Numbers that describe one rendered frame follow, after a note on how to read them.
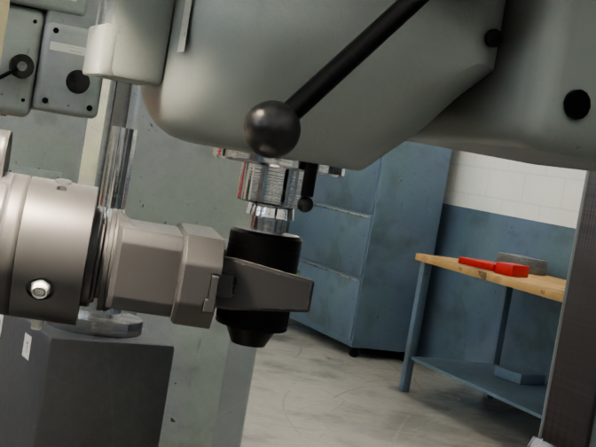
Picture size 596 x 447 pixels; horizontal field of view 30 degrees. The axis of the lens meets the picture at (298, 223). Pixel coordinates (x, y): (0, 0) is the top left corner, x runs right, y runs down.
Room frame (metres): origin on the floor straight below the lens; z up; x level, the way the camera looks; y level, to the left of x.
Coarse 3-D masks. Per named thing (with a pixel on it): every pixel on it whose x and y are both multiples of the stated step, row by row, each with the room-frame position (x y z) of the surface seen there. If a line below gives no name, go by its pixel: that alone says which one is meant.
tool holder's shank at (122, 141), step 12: (120, 132) 1.03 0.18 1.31; (132, 132) 1.03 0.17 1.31; (120, 144) 1.03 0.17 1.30; (132, 144) 1.03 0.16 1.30; (108, 156) 1.03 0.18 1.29; (120, 156) 1.03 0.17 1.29; (132, 156) 1.04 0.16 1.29; (108, 168) 1.03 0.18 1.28; (120, 168) 1.03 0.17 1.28; (108, 180) 1.03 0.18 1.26; (120, 180) 1.03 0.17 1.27; (108, 192) 1.03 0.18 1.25; (120, 192) 1.03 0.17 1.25; (108, 204) 1.03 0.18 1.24; (120, 204) 1.03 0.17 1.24; (108, 216) 1.03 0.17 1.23
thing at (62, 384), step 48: (0, 336) 1.09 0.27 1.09; (48, 336) 0.97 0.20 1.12; (96, 336) 1.00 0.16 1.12; (144, 336) 1.04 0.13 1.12; (0, 384) 1.07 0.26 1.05; (48, 384) 0.96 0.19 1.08; (96, 384) 0.98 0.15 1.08; (144, 384) 1.01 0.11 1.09; (0, 432) 1.05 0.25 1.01; (48, 432) 0.96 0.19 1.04; (96, 432) 0.99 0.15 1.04; (144, 432) 1.01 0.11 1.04
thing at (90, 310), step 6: (96, 300) 1.02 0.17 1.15; (90, 306) 1.02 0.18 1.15; (96, 306) 1.02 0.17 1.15; (84, 312) 1.02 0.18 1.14; (90, 312) 1.02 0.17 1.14; (96, 312) 1.02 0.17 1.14; (102, 312) 1.02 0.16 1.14; (108, 312) 1.02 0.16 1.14; (114, 312) 1.03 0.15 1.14; (120, 312) 1.04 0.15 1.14; (108, 318) 1.02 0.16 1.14; (114, 318) 1.03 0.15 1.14
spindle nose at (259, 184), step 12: (240, 168) 0.71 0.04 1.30; (252, 168) 0.70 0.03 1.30; (264, 168) 0.69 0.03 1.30; (276, 168) 0.69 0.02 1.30; (240, 180) 0.71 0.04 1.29; (252, 180) 0.70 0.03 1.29; (264, 180) 0.69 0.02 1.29; (276, 180) 0.69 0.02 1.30; (288, 180) 0.69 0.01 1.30; (300, 180) 0.70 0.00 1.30; (240, 192) 0.70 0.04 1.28; (252, 192) 0.70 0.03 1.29; (264, 192) 0.69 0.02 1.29; (276, 192) 0.69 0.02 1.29; (288, 192) 0.69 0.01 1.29; (300, 192) 0.70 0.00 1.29; (276, 204) 0.69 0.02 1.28; (288, 204) 0.69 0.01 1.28
